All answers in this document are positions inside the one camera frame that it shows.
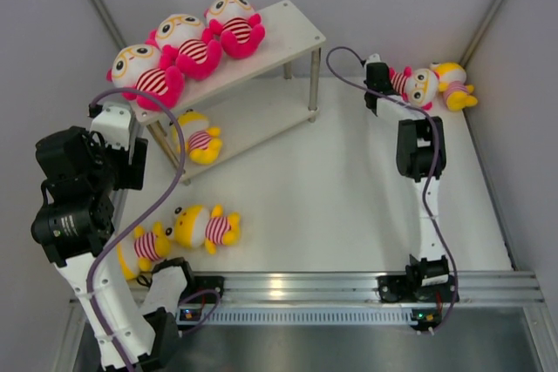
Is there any pink plush toy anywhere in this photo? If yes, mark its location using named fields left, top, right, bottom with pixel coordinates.
left=204, top=0, right=266, bottom=59
left=389, top=66, right=439, bottom=111
left=146, top=14, right=222, bottom=81
left=105, top=44, right=185, bottom=111

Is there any yellow plush toy corner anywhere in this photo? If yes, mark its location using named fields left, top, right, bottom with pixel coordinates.
left=429, top=62, right=478, bottom=112

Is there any yellow plush toy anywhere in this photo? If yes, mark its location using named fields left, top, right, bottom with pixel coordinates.
left=169, top=109, right=223, bottom=166
left=116, top=221, right=174, bottom=281

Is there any yellow plush toy floor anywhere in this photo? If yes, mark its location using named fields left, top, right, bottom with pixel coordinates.
left=171, top=205, right=241, bottom=254

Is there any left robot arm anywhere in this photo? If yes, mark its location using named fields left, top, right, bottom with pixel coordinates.
left=31, top=126, right=197, bottom=371

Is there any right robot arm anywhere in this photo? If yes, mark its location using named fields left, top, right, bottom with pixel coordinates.
left=362, top=54, right=458, bottom=304

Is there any yellow plush toy on shelf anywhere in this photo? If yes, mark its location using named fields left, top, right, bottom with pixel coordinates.
left=169, top=109, right=223, bottom=166

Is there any white two-tier shelf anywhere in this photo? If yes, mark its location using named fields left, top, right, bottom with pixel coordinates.
left=128, top=0, right=327, bottom=186

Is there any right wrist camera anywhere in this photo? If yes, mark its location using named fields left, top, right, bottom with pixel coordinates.
left=363, top=53, right=383, bottom=66

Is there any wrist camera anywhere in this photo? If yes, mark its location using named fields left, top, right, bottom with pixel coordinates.
left=90, top=102, right=134, bottom=152
left=363, top=53, right=383, bottom=66

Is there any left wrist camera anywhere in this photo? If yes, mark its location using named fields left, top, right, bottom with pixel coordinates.
left=90, top=102, right=134, bottom=152

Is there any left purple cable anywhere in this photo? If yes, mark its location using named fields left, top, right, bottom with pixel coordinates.
left=85, top=87, right=221, bottom=371

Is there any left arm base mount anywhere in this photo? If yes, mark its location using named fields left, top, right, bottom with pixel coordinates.
left=180, top=275, right=225, bottom=304

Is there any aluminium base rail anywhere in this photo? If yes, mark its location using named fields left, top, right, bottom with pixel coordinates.
left=175, top=271, right=545, bottom=329

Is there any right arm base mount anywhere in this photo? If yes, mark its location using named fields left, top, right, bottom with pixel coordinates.
left=378, top=274, right=455, bottom=303

